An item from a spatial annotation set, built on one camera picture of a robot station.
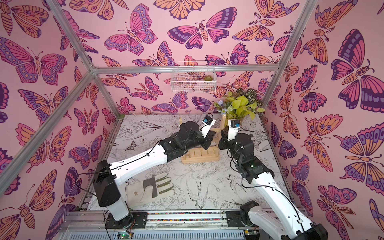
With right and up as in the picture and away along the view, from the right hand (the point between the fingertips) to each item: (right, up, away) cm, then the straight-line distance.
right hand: (223, 130), depth 73 cm
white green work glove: (-43, -35, +9) cm, 56 cm away
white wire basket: (-15, +34, +23) cm, 43 cm away
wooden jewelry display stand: (-10, -16, +18) cm, 26 cm away
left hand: (-3, -1, -1) cm, 4 cm away
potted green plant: (+16, +16, +20) cm, 30 cm away
